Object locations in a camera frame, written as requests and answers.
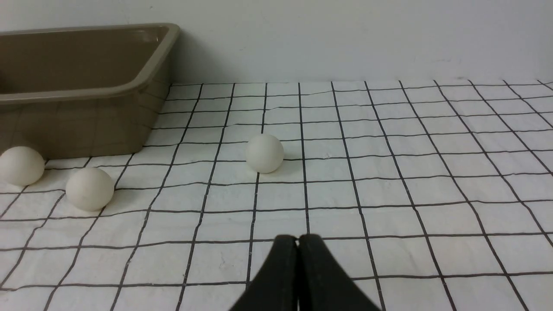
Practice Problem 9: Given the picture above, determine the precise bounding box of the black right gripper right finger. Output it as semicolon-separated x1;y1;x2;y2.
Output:
299;234;379;311

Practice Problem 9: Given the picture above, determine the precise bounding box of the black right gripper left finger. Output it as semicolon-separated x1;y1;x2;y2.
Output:
231;235;298;311

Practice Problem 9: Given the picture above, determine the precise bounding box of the white ping-pong ball printed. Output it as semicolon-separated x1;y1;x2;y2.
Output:
65;168;115;211

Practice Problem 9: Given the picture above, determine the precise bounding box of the white black-grid tablecloth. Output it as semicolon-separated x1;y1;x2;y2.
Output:
1;79;553;311

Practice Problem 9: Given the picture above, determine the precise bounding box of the olive plastic storage bin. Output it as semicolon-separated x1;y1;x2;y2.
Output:
0;23;180;159

